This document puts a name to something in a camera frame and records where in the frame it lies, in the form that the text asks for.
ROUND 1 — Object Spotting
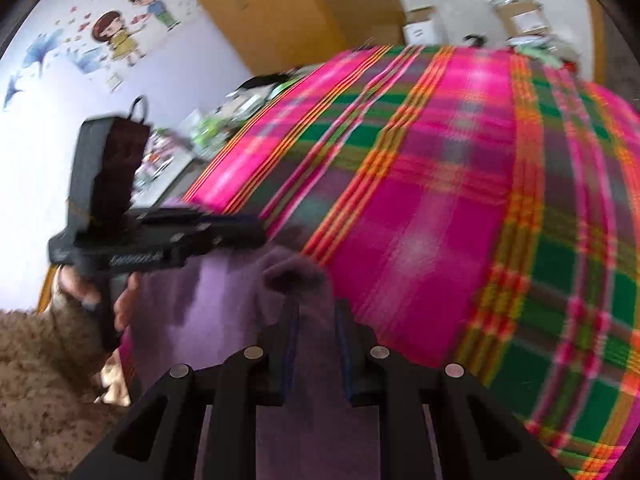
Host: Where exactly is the wooden bed frame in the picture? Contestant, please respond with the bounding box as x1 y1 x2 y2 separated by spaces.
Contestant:
36 264 62 313

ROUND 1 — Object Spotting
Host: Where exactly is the translucent plastic door sheet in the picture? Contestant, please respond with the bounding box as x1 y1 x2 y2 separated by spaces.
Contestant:
600 10 640 106

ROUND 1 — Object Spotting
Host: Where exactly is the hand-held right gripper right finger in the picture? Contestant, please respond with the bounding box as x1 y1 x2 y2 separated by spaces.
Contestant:
335 300 573 480

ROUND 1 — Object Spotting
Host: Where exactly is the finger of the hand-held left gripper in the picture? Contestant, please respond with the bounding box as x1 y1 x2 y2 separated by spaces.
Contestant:
175 210 268 267

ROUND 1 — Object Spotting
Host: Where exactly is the brown cardboard box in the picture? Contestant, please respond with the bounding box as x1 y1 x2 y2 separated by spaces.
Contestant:
491 0 547 37

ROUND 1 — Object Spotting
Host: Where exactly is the cartoon wall sticker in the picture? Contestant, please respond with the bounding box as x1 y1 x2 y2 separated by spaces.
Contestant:
0 0 207 111

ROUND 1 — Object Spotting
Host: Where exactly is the wooden wardrobe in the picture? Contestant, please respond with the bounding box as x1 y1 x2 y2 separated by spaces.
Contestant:
165 0 407 77

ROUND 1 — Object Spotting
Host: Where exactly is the grey plastic parcel bag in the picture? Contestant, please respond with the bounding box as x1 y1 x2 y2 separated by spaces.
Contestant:
505 35 586 68

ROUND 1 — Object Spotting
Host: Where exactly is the person's floral clothing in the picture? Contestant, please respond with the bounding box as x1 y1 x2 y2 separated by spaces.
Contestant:
0 370 133 480

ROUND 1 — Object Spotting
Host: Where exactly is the white cardboard box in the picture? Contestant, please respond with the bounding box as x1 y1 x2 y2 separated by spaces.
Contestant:
402 6 447 47

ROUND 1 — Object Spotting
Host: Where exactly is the wooden door frame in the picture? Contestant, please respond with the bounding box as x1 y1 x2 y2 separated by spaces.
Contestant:
585 0 608 86

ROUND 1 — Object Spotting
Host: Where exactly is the pink green plaid bedsheet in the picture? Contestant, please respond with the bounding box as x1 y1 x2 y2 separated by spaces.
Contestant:
182 44 640 480

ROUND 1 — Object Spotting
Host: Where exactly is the person's left forearm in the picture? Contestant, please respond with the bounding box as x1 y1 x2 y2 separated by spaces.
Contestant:
0 294 121 391

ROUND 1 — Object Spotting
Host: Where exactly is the person's left hand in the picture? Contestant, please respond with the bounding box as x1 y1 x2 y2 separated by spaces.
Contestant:
59 265 142 332

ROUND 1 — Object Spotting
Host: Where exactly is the purple fleece garment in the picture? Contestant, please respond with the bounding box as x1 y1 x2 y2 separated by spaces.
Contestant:
119 247 446 480

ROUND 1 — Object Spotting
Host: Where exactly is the glass top side table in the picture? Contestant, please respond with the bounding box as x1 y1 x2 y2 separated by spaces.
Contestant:
132 72 301 198

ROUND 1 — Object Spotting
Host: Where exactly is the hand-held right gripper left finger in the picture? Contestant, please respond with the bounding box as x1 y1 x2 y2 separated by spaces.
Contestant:
67 302 300 480

